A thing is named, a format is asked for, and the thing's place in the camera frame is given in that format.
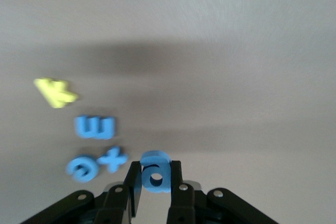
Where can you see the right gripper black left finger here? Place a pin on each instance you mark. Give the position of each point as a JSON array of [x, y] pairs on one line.
[[134, 190]]

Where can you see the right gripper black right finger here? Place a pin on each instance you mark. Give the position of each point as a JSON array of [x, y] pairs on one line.
[[178, 200]]

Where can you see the blue foam letter a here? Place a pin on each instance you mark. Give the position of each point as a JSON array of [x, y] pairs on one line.
[[147, 179]]

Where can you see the blue foam plus sign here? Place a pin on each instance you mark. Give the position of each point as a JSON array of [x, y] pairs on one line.
[[113, 159]]

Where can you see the blue foam letter e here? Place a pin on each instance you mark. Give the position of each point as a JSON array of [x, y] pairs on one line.
[[72, 170]]

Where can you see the blue foam letter m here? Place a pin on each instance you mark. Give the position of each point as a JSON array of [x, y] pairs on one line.
[[86, 132]]

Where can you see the yellow foam letter k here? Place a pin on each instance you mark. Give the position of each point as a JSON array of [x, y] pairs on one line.
[[56, 93]]

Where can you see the brown table cover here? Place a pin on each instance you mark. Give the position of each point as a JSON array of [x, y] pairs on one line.
[[210, 51]]

